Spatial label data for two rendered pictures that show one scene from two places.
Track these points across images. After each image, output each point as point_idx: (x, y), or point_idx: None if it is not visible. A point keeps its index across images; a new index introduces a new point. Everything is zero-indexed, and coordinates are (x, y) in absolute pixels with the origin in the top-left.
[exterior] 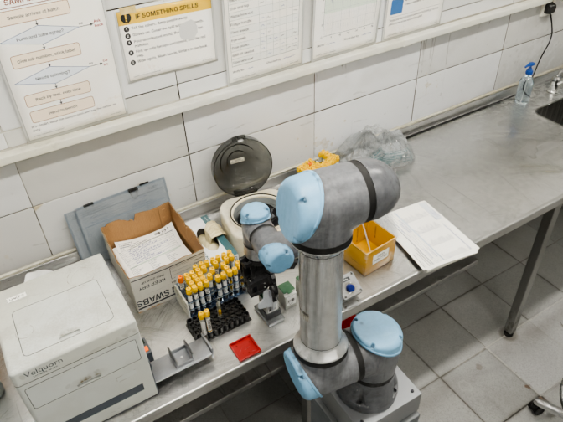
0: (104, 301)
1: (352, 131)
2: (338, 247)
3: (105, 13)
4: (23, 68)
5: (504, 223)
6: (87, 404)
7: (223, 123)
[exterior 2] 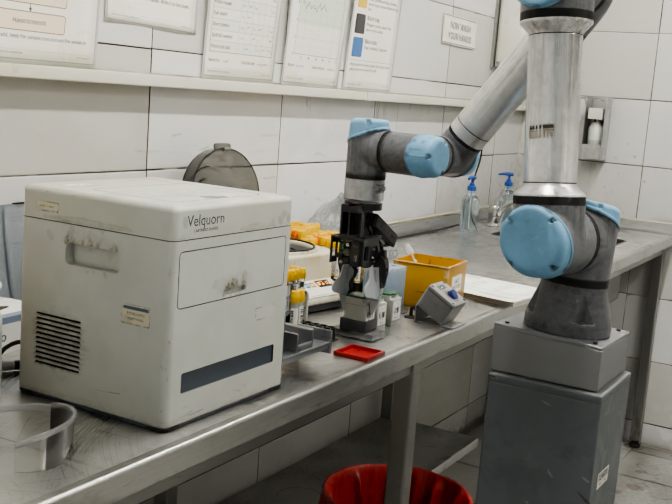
0: (224, 189)
1: (311, 212)
2: (591, 13)
3: None
4: None
5: None
6: (220, 347)
7: (188, 135)
